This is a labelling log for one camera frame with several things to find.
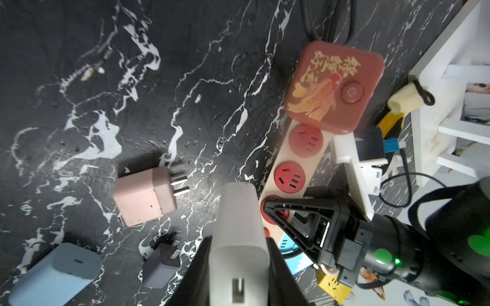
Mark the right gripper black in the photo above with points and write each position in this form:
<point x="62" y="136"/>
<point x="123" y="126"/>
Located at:
<point x="333" y="233"/>

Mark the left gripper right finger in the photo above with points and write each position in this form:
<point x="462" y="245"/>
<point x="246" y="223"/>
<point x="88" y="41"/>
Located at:
<point x="283" y="289"/>

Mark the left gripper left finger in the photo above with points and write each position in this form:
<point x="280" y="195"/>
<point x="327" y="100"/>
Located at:
<point x="194" y="288"/>

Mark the teal triangular power strip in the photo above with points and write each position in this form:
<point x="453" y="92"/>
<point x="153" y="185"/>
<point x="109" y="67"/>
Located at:
<point x="295" y="259"/>

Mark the dark grey small plug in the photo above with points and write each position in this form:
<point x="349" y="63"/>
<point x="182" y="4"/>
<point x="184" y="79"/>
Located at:
<point x="161" y="266"/>

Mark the yellow cube socket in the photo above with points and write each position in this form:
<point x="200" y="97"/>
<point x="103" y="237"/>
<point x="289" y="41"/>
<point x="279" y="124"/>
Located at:
<point x="329" y="284"/>

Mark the white grey plug adapter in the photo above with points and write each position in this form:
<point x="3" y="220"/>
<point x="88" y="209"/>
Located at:
<point x="239" y="258"/>

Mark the beige power strip with plugs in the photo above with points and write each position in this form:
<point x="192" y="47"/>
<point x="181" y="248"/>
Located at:
<point x="298" y="157"/>

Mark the pink plug adapter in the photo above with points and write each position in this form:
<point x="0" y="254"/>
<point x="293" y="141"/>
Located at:
<point x="147" y="195"/>

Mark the light blue plug adapter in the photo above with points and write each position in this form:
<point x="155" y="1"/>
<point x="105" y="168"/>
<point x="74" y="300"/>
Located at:
<point x="58" y="277"/>

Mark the dark red cube plug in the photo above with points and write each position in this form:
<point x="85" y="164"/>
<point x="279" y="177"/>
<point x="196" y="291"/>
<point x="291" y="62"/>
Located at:
<point x="332" y="86"/>

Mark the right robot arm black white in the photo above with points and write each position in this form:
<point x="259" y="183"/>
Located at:
<point x="443" y="250"/>

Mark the white wooden display stand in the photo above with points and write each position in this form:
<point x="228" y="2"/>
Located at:
<point x="445" y="70"/>

